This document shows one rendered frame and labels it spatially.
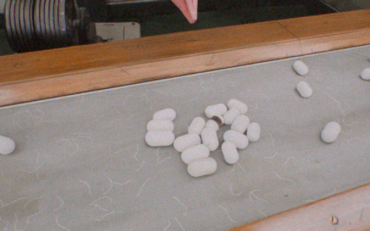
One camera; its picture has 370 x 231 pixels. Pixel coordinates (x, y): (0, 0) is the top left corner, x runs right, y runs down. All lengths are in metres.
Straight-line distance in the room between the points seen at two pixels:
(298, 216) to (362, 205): 0.08
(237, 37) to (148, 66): 0.20
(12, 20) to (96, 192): 0.46
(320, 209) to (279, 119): 0.18
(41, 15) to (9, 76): 0.21
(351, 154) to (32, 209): 0.41
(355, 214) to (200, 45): 0.38
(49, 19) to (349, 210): 0.62
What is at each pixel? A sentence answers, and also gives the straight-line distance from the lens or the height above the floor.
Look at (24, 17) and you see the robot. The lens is 0.76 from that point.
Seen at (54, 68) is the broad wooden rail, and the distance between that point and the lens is 0.58.
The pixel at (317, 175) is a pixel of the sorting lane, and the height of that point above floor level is 0.74.
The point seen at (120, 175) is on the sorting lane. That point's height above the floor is 0.74.
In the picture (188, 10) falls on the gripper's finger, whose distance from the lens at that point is 0.51.
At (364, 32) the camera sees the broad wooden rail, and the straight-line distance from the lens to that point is 0.82.
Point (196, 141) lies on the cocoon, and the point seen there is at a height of 0.76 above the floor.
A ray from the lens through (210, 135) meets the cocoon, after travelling 0.44.
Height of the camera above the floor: 1.06
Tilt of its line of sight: 41 degrees down
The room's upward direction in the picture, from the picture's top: 3 degrees clockwise
